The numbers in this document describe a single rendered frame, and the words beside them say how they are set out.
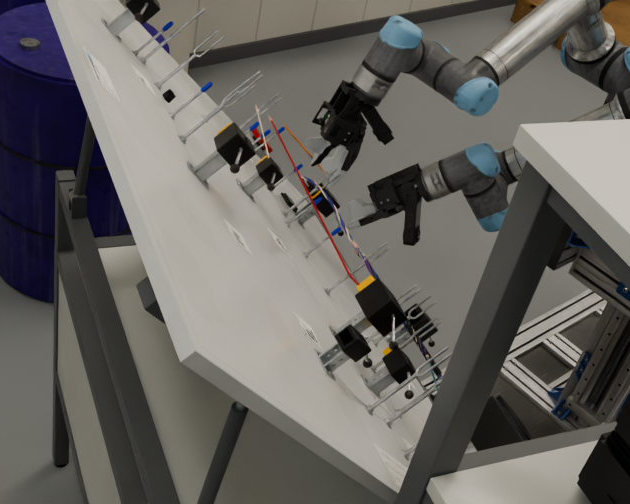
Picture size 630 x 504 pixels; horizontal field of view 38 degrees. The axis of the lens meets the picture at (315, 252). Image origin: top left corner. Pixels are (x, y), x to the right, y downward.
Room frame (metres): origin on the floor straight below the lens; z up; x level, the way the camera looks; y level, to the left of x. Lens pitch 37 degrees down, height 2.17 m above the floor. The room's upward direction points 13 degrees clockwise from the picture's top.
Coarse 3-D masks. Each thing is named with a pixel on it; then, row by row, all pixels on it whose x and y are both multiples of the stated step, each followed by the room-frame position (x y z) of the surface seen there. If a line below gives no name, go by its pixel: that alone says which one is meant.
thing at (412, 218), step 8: (408, 200) 1.63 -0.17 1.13; (416, 200) 1.63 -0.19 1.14; (408, 208) 1.63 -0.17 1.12; (416, 208) 1.63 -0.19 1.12; (408, 216) 1.62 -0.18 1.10; (416, 216) 1.62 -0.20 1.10; (408, 224) 1.61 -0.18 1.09; (416, 224) 1.62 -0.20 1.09; (408, 232) 1.61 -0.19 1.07; (416, 232) 1.62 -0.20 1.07; (408, 240) 1.60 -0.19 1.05; (416, 240) 1.61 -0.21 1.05
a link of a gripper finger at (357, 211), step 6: (354, 204) 1.65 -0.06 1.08; (360, 204) 1.65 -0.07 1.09; (354, 210) 1.64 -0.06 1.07; (360, 210) 1.64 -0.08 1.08; (366, 210) 1.64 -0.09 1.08; (372, 210) 1.63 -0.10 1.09; (354, 216) 1.64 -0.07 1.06; (360, 216) 1.63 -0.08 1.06; (366, 216) 1.63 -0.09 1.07; (354, 222) 1.63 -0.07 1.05; (348, 228) 1.63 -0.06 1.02; (354, 228) 1.63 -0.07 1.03
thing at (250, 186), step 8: (264, 160) 1.35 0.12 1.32; (272, 160) 1.35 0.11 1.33; (256, 168) 1.34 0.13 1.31; (264, 168) 1.32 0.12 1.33; (272, 168) 1.32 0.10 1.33; (256, 176) 1.32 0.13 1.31; (264, 176) 1.31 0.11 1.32; (272, 176) 1.31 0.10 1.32; (280, 176) 1.32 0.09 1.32; (240, 184) 1.32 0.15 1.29; (248, 184) 1.31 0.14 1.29; (256, 184) 1.32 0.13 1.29; (264, 184) 1.32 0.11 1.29; (272, 184) 1.28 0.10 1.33; (248, 192) 1.31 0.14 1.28
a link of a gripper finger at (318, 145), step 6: (312, 138) 1.62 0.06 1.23; (318, 138) 1.63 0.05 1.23; (306, 144) 1.62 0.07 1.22; (312, 144) 1.63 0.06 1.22; (318, 144) 1.63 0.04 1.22; (324, 144) 1.64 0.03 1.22; (330, 144) 1.63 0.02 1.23; (318, 150) 1.64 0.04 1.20; (324, 150) 1.63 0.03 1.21; (330, 150) 1.64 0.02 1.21; (318, 156) 1.63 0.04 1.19; (324, 156) 1.64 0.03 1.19; (312, 162) 1.63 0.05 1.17; (318, 162) 1.63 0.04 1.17
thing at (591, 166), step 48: (528, 144) 0.63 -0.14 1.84; (576, 144) 0.64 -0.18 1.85; (624, 144) 0.66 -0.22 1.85; (528, 192) 0.63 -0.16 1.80; (576, 192) 0.58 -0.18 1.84; (624, 192) 0.58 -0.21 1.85; (528, 240) 0.62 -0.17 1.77; (624, 240) 0.53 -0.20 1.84; (480, 288) 0.64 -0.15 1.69; (528, 288) 0.63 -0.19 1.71; (480, 336) 0.62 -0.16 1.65; (480, 384) 0.62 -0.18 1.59; (432, 432) 0.63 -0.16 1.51; (576, 432) 0.75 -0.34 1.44; (432, 480) 0.61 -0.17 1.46; (480, 480) 0.63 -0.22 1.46; (528, 480) 0.64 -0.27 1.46; (576, 480) 0.66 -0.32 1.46
